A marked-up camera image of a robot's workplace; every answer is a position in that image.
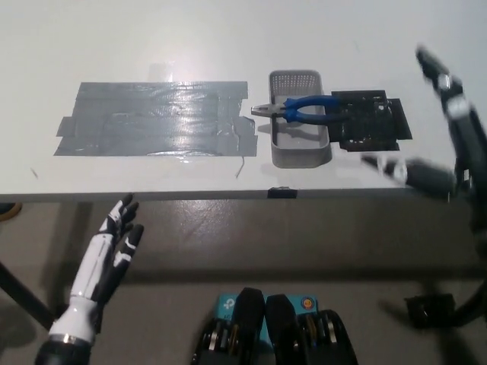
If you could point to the grey duct tape patch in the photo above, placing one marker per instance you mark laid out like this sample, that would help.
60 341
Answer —
152 121

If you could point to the black tape patch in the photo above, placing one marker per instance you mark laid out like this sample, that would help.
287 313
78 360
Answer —
371 125

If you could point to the yellow tape roll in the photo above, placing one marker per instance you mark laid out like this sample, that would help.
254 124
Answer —
8 213

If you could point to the grey plastic container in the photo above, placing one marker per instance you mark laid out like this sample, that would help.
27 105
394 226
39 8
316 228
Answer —
298 142

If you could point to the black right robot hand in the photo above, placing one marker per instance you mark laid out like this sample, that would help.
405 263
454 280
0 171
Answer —
466 129

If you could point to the black table foot bracket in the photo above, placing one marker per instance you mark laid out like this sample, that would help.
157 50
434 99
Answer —
430 310

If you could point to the black teal robot body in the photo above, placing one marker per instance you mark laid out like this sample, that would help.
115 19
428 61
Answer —
279 331

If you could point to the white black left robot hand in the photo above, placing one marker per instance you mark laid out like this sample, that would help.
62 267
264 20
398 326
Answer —
89 273

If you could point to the black diagonal table leg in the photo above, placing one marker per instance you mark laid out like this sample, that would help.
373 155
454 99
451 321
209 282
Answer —
26 296
473 304

